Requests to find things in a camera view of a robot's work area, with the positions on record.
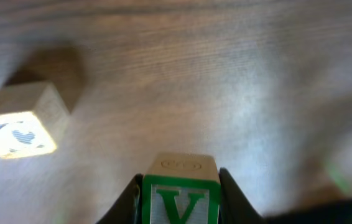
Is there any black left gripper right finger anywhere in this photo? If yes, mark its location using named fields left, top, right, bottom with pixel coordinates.
left=218, top=167, right=270, bottom=224

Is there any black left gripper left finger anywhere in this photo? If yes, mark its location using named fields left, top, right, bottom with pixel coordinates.
left=96, top=174, right=143, bottom=224

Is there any green V letter block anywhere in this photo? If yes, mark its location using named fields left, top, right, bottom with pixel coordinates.
left=142, top=152, right=221, bottom=224

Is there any yellow C letter block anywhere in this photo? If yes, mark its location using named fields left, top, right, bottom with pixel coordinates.
left=0, top=81, right=70, bottom=159

